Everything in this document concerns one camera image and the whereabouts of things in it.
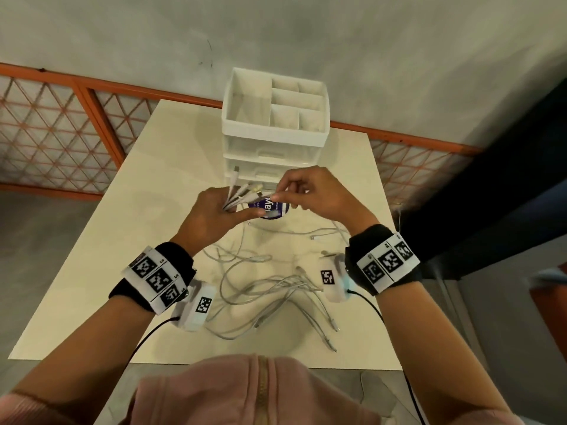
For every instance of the person's left hand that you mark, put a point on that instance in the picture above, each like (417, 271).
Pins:
(203, 221)

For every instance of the person's right hand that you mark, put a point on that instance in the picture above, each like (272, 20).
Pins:
(325, 196)

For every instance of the person's right thumb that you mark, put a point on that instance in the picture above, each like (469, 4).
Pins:
(285, 198)

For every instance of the person's left fingers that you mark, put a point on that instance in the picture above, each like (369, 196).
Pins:
(239, 215)

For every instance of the person's left forearm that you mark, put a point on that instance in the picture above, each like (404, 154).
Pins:
(88, 349)

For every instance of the person's right forearm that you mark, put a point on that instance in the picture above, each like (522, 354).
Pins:
(425, 345)

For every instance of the round roll with blue label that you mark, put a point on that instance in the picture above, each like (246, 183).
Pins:
(271, 211)

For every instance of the white desk organizer with drawers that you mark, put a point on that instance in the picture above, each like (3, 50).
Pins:
(274, 110)

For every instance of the black wristband with marker tags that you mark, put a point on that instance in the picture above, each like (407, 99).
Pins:
(385, 261)
(155, 276)

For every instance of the orange mesh railing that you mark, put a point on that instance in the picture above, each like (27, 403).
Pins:
(102, 123)

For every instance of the pink zip hoodie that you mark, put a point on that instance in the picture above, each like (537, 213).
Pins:
(230, 393)

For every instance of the dark cabinet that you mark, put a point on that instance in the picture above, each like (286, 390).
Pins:
(509, 194)

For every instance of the orange box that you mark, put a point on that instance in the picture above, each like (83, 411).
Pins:
(551, 300)

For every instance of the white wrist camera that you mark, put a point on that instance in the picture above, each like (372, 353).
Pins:
(197, 307)
(331, 278)

